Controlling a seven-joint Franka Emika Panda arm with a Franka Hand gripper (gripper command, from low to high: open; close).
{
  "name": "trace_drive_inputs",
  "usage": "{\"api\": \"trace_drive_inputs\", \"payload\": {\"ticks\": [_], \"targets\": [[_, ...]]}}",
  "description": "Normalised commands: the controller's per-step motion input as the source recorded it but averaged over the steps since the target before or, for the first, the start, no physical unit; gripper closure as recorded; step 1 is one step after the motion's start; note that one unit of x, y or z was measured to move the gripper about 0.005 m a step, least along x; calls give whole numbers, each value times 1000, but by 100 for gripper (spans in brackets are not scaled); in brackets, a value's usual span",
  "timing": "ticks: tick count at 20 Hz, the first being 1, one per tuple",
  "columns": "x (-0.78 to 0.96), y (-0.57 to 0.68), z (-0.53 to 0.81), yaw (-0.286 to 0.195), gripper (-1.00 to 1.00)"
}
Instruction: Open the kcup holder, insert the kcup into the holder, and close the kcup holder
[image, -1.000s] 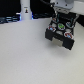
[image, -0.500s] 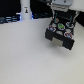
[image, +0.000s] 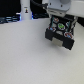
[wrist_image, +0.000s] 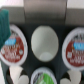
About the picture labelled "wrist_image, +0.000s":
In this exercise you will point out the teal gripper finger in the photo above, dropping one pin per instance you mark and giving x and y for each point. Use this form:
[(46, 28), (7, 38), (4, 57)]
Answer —
[(4, 26)]

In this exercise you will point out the black kcup holder drawer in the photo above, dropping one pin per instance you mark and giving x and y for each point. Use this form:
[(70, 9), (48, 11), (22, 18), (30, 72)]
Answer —
[(45, 25)]

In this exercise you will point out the green lid kcup pod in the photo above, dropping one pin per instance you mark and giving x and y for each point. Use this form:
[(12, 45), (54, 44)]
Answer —
[(43, 75)]

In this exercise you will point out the red lid kcup left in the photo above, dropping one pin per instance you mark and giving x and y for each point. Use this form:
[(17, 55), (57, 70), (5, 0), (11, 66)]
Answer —
[(15, 50)]

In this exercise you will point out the red lid kcup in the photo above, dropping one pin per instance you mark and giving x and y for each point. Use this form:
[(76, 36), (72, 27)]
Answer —
[(73, 49), (15, 50)]

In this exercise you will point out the red lid kcup right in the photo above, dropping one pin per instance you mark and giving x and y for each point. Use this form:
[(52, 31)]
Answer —
[(73, 49)]

